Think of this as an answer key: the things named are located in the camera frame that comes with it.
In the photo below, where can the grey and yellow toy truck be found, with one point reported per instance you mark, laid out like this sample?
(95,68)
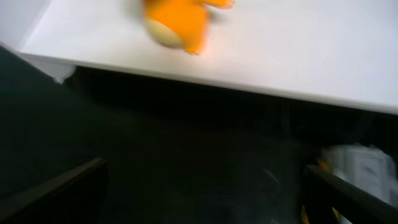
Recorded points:
(360,168)

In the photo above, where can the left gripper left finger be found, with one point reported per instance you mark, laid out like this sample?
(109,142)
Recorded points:
(62,199)

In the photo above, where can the yellow rubber duck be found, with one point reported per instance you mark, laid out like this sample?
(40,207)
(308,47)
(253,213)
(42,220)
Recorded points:
(183,21)

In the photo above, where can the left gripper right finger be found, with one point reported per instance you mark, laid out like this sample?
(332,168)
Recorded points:
(342,202)

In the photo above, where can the white shelf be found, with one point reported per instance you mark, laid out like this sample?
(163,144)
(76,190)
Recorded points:
(280,46)

